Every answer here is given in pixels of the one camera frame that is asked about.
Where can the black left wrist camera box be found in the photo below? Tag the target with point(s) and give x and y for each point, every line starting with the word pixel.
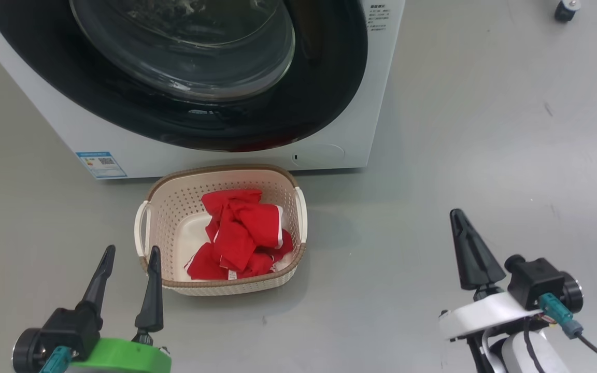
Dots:
pixel 68 329

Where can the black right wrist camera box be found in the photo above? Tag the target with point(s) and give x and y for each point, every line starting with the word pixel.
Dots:
pixel 537 277

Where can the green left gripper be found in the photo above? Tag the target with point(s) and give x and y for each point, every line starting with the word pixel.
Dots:
pixel 122 357

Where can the red garment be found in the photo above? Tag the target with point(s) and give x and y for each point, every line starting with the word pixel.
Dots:
pixel 241 228

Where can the white front-load washing machine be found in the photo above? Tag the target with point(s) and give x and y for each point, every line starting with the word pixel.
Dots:
pixel 29 103

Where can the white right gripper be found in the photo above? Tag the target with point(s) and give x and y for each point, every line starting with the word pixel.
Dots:
pixel 480 316

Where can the blue energy label sticker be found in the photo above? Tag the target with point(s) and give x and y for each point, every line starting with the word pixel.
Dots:
pixel 100 165

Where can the teal right camera connector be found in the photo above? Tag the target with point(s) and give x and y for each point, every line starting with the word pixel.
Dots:
pixel 560 313

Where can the black caster wheel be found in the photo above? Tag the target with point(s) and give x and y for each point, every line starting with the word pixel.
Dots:
pixel 567 10

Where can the teal camera connector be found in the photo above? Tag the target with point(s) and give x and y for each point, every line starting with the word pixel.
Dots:
pixel 57 360
pixel 560 313

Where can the teal left camera connector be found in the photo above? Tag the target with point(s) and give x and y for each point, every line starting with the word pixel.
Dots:
pixel 57 360

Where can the cream perforated laundry basket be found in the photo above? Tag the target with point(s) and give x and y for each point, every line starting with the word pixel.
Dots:
pixel 174 217

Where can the washing machine glass door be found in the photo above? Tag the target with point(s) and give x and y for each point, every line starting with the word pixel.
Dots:
pixel 200 119

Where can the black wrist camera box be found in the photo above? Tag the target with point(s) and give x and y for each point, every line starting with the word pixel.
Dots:
pixel 68 329
pixel 537 277

